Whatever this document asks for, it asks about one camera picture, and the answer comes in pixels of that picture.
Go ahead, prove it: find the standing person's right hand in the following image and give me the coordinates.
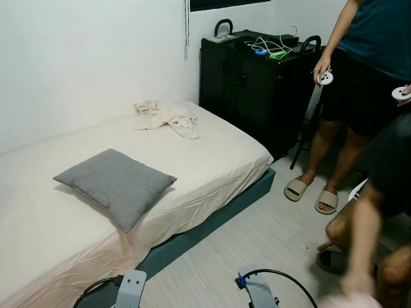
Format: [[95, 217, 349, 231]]
[[313, 54, 331, 81]]

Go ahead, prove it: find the white round handheld controller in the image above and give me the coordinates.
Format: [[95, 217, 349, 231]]
[[318, 72, 335, 87], [392, 85, 411, 102]]

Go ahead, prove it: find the grey square pillow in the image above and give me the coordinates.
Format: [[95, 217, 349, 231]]
[[53, 149, 178, 234]]

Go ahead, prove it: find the white paper booklet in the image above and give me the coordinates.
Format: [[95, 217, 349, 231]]
[[206, 33, 238, 44]]

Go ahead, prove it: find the dark window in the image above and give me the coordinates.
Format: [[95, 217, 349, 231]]
[[190, 0, 271, 12]]

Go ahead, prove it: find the seated person in dark shirt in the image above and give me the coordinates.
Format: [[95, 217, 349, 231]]
[[318, 114, 411, 308]]

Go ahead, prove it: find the bed mattress with cream sheet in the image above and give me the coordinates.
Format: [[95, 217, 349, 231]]
[[0, 99, 275, 308]]

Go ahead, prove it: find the crumpled cream garment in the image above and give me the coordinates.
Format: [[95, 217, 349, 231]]
[[133, 99, 201, 140]]

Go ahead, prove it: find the blue-grey bed base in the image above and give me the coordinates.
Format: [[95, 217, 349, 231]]
[[135, 168, 277, 280]]

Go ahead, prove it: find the black slipper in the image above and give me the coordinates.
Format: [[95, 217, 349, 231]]
[[317, 249, 351, 276]]

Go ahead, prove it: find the black arched case handle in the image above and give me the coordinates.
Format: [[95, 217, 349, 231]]
[[298, 35, 322, 53], [214, 19, 234, 37]]

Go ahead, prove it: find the white cable bundle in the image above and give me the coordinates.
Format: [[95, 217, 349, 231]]
[[252, 26, 299, 56]]

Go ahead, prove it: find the white blind cord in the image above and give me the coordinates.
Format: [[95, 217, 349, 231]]
[[184, 0, 191, 47]]

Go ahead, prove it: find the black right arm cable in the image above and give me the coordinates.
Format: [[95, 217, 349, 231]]
[[247, 269, 319, 308]]

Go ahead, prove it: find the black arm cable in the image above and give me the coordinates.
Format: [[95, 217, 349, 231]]
[[247, 269, 319, 308], [73, 276, 123, 308]]

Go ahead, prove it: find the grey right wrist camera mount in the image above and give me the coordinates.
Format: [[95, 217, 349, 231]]
[[237, 266, 279, 308]]

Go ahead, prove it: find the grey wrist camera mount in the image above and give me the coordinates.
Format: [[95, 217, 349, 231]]
[[116, 269, 148, 308], [237, 266, 279, 308]]

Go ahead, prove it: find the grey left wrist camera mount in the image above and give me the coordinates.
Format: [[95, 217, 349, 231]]
[[116, 269, 148, 308]]

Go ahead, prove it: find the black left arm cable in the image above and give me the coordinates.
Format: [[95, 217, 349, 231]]
[[73, 276, 123, 308]]

